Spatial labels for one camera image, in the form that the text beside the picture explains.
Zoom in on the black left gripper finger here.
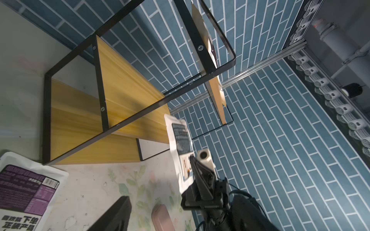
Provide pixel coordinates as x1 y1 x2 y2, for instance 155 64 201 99
88 196 132 231

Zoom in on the floral table mat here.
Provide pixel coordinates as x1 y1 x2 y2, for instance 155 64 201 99
0 0 197 231

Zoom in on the pink eyeglass case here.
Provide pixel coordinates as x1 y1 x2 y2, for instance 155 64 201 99
151 204 175 231

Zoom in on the teal coffee bag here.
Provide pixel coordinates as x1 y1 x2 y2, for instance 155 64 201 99
164 114 194 194

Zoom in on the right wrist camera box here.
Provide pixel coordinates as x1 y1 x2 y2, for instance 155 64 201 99
197 148 216 173

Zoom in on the purple coffee bag upper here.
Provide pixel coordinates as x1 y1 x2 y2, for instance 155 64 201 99
1 152 69 231

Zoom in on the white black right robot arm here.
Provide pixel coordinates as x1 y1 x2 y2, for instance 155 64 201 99
181 156 278 231

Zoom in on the wooden black-frame three-tier shelf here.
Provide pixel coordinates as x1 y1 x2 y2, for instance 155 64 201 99
42 1 236 166

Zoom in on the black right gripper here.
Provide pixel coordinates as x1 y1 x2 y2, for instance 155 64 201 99
181 156 234 231

